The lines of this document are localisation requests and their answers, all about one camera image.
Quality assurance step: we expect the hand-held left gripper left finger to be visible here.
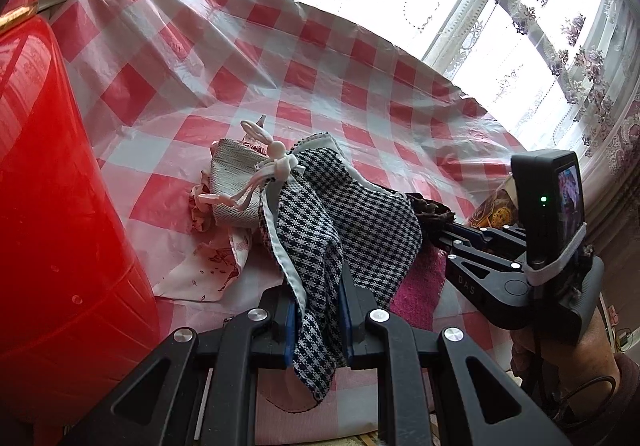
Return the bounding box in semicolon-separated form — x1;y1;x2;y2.
62;283;298;446

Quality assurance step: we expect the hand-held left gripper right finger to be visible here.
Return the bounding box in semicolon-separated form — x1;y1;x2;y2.
338;260;573;446

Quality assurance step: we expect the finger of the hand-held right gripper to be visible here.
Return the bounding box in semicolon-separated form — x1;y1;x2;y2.
432;230;527;278
450;222;528;248

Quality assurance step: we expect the dark brown cloth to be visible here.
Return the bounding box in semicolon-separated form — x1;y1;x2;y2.
405;191;456;227

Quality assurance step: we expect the black white houndstooth cloth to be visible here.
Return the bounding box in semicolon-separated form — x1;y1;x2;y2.
257;133;423;414

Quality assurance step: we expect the person's right forearm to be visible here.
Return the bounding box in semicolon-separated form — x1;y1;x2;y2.
612;351;640;427

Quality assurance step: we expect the person's right hand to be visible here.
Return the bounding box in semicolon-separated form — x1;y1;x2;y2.
510;309;621;427

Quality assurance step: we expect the gold patterned object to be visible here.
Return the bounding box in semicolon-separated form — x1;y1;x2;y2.
470;176;518;229

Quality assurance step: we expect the magenta towel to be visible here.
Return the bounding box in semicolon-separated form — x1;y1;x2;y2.
390;243;447;332

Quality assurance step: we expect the white cloth with red print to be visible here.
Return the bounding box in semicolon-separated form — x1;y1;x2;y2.
152;176;251;303

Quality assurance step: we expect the white embroidered lace curtain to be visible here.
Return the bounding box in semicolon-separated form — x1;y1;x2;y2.
215;0;640;162

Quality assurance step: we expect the red checked tablecloth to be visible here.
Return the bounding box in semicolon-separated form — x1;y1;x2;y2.
40;0;526;446

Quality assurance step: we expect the red plastic bin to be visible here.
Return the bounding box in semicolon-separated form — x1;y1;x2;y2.
0;0;161;446

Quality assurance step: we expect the black cable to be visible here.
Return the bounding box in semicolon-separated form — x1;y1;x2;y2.
534;326;618;422

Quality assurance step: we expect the grey herringbone drawstring pouch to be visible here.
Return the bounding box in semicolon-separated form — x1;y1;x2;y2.
202;119;301;229

